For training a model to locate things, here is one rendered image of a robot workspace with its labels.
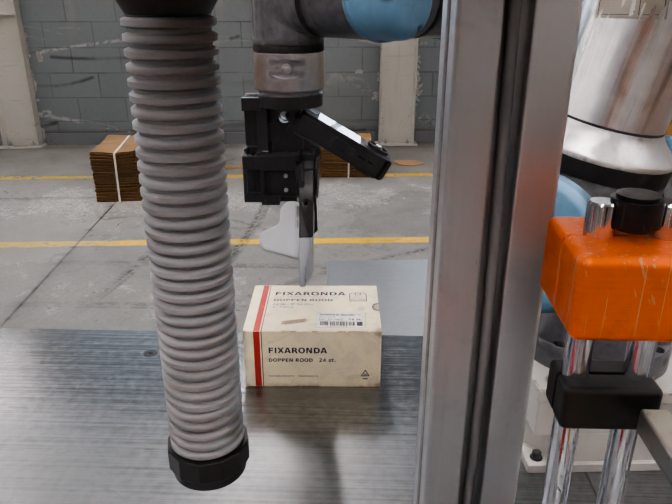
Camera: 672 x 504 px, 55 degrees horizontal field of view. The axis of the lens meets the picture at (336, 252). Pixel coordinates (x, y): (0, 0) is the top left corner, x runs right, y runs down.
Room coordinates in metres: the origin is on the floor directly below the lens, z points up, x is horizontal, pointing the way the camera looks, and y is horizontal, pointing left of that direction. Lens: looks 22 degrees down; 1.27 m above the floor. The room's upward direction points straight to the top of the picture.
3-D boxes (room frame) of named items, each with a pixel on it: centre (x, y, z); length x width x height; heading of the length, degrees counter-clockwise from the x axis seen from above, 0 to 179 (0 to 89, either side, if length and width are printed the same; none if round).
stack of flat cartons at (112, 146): (4.20, 1.24, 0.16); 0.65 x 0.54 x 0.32; 96
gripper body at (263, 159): (0.71, 0.06, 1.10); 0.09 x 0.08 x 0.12; 90
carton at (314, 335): (0.71, 0.03, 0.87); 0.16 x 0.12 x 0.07; 90
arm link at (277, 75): (0.71, 0.05, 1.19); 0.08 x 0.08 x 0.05
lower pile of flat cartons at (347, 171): (4.73, 0.06, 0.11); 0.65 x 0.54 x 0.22; 89
